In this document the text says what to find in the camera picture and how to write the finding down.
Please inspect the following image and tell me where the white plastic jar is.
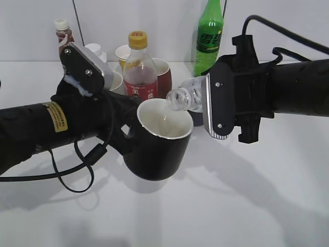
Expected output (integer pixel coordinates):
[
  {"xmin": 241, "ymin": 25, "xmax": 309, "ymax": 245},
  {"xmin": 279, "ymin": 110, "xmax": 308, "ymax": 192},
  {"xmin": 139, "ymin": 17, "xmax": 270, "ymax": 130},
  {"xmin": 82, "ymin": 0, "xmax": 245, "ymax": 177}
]
[{"xmin": 85, "ymin": 43, "xmax": 107, "ymax": 63}]

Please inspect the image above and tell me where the green soda bottle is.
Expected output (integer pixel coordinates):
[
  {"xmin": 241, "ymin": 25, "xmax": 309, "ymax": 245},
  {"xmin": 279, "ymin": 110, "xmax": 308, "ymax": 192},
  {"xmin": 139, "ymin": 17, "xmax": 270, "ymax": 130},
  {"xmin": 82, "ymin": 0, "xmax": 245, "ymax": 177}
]
[{"xmin": 194, "ymin": 0, "xmax": 224, "ymax": 77}]

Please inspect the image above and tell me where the yellow paper cup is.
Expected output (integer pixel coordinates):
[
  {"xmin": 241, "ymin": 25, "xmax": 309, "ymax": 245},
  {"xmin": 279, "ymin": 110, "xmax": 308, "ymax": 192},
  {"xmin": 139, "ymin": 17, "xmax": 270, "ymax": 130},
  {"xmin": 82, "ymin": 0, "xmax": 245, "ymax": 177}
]
[{"xmin": 115, "ymin": 45, "xmax": 131, "ymax": 70}]

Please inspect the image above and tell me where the white ceramic mug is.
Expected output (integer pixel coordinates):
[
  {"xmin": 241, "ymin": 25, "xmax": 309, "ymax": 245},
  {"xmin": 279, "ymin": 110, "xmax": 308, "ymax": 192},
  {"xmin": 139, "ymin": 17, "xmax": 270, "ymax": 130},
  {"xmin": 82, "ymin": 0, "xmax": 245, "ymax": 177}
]
[{"xmin": 110, "ymin": 71, "xmax": 126, "ymax": 95}]

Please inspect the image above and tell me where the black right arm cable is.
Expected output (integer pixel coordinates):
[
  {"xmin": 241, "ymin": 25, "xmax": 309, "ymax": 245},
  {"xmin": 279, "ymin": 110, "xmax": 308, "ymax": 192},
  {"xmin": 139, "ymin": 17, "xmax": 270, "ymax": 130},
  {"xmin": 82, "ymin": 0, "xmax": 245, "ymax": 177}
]
[{"xmin": 241, "ymin": 14, "xmax": 329, "ymax": 65}]

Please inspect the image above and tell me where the cola bottle yellow cap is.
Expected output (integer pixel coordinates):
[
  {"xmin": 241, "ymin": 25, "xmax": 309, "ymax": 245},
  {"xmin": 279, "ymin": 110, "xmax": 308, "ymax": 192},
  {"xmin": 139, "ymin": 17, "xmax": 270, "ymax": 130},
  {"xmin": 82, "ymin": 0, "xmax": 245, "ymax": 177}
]
[{"xmin": 123, "ymin": 31, "xmax": 158, "ymax": 101}]

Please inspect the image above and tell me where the black mug white interior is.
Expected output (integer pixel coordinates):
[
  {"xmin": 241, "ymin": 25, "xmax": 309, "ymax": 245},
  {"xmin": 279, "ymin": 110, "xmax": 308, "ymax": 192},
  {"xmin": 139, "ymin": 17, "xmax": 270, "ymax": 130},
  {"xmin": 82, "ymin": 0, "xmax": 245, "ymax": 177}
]
[{"xmin": 123, "ymin": 98, "xmax": 193, "ymax": 181}]

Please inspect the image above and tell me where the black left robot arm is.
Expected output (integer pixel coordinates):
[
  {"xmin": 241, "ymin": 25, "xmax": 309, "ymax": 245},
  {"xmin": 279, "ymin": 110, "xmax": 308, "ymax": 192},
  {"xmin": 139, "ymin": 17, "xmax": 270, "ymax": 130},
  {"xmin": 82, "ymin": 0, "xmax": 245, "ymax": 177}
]
[{"xmin": 1, "ymin": 81, "xmax": 141, "ymax": 173}]

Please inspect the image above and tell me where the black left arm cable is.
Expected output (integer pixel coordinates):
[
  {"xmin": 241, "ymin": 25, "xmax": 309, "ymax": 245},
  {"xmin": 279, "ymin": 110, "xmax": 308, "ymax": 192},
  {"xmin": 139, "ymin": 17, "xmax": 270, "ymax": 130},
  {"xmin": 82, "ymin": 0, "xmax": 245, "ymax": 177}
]
[{"xmin": 0, "ymin": 91, "xmax": 115, "ymax": 193}]

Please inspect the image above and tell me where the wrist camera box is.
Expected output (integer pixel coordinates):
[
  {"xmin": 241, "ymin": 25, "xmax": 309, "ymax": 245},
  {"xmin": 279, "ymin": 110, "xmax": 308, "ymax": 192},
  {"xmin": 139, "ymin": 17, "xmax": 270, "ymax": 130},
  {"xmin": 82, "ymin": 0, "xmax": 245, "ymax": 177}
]
[
  {"xmin": 60, "ymin": 42, "xmax": 114, "ymax": 97},
  {"xmin": 202, "ymin": 60, "xmax": 235, "ymax": 140}
]

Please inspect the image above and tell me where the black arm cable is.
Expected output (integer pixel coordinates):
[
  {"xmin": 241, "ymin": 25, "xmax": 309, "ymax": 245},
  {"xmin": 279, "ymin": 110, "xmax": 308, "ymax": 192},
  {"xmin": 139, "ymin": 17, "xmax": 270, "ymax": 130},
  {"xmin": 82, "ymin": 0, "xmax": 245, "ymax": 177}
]
[
  {"xmin": 0, "ymin": 91, "xmax": 115, "ymax": 193},
  {"xmin": 241, "ymin": 14, "xmax": 329, "ymax": 65}
]

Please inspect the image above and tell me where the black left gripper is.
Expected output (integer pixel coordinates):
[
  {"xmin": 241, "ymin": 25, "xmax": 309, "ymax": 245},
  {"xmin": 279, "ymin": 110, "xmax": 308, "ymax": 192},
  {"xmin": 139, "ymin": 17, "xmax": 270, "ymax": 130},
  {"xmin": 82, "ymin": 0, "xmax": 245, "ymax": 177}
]
[{"xmin": 50, "ymin": 80, "xmax": 142, "ymax": 155}]

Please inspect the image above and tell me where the black cable on wall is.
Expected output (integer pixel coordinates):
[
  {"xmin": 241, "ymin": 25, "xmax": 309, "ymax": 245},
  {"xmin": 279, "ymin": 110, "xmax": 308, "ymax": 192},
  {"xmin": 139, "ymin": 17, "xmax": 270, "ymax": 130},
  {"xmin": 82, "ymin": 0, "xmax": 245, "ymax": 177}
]
[{"xmin": 72, "ymin": 0, "xmax": 86, "ymax": 47}]

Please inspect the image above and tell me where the clear water bottle green label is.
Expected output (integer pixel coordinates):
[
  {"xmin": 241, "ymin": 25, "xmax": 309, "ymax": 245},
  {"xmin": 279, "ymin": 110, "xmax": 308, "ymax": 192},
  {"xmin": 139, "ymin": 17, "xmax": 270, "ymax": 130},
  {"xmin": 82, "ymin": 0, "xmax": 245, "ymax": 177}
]
[{"xmin": 166, "ymin": 76, "xmax": 206, "ymax": 113}]

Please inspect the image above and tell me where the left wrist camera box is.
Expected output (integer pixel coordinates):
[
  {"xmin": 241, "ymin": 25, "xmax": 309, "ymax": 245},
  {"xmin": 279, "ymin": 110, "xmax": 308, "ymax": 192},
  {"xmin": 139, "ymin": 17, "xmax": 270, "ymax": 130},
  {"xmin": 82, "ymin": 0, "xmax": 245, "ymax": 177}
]
[{"xmin": 60, "ymin": 42, "xmax": 114, "ymax": 97}]

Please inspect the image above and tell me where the dark red mug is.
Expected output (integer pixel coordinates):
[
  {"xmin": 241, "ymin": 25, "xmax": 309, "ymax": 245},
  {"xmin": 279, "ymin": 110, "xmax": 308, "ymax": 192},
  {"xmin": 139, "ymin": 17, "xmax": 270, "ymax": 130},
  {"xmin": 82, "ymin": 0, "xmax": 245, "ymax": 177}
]
[{"xmin": 152, "ymin": 58, "xmax": 172, "ymax": 99}]

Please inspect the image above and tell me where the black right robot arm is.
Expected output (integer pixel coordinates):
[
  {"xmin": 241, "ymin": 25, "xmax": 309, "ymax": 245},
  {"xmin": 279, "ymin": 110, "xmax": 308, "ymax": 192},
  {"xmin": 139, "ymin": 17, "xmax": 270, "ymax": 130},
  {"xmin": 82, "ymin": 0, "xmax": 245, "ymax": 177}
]
[{"xmin": 213, "ymin": 35, "xmax": 328, "ymax": 144}]

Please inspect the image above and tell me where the brown coffee drink bottle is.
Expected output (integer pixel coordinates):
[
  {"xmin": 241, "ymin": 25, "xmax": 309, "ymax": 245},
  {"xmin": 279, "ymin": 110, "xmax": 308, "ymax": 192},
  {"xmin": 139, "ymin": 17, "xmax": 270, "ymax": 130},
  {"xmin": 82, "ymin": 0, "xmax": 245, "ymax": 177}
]
[{"xmin": 54, "ymin": 19, "xmax": 74, "ymax": 54}]

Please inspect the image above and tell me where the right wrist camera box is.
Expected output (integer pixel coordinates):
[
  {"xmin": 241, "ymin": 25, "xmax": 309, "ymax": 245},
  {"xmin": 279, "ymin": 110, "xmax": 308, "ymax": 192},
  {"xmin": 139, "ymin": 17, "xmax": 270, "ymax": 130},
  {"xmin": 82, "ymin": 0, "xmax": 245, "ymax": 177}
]
[{"xmin": 202, "ymin": 60, "xmax": 235, "ymax": 140}]

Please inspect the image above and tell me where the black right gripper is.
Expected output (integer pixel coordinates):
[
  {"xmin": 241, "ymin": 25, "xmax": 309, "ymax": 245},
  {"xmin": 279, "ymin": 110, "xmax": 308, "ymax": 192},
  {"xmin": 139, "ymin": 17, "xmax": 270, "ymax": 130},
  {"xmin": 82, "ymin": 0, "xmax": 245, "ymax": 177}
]
[{"xmin": 218, "ymin": 34, "xmax": 274, "ymax": 143}]

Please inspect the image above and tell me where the dark grey mug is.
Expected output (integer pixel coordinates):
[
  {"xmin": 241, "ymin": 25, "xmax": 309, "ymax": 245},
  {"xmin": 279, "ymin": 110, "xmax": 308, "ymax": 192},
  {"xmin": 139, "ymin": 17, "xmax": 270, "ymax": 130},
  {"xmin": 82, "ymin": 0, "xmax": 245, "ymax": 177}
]
[{"xmin": 188, "ymin": 111, "xmax": 204, "ymax": 127}]

